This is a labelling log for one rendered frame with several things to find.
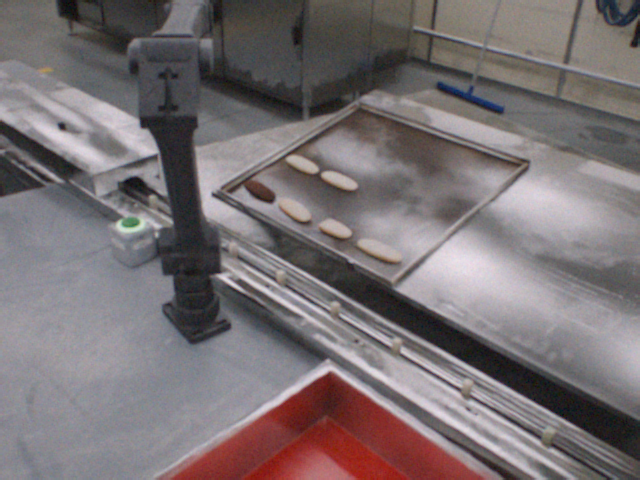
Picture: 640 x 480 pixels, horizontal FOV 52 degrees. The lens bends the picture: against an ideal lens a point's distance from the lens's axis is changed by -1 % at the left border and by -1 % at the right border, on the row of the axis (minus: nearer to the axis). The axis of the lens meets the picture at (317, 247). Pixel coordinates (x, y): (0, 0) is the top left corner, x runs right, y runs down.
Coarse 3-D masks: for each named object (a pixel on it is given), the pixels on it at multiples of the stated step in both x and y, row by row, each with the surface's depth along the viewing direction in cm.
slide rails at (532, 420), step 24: (144, 192) 156; (168, 216) 147; (264, 264) 132; (312, 288) 126; (360, 336) 114; (384, 336) 115; (432, 360) 110; (480, 384) 106; (480, 408) 101; (504, 408) 101; (600, 456) 94
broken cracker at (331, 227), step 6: (324, 222) 136; (330, 222) 135; (336, 222) 135; (324, 228) 134; (330, 228) 134; (336, 228) 134; (342, 228) 134; (330, 234) 134; (336, 234) 133; (342, 234) 133; (348, 234) 133
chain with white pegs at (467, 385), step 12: (132, 192) 158; (156, 204) 151; (228, 252) 138; (252, 264) 134; (288, 288) 128; (336, 312) 119; (348, 324) 119; (372, 336) 116; (396, 348) 111; (408, 360) 111; (432, 372) 109; (468, 384) 103; (492, 408) 102; (528, 432) 99; (552, 432) 95; (552, 444) 97; (588, 468) 93
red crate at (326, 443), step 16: (304, 432) 99; (320, 432) 99; (336, 432) 99; (288, 448) 97; (304, 448) 97; (320, 448) 97; (336, 448) 97; (352, 448) 97; (368, 448) 97; (272, 464) 94; (288, 464) 94; (304, 464) 94; (320, 464) 94; (336, 464) 94; (352, 464) 94; (368, 464) 95; (384, 464) 95
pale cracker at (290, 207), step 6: (282, 204) 142; (288, 204) 141; (294, 204) 141; (282, 210) 142; (288, 210) 140; (294, 210) 140; (300, 210) 139; (306, 210) 140; (294, 216) 139; (300, 216) 138; (306, 216) 138
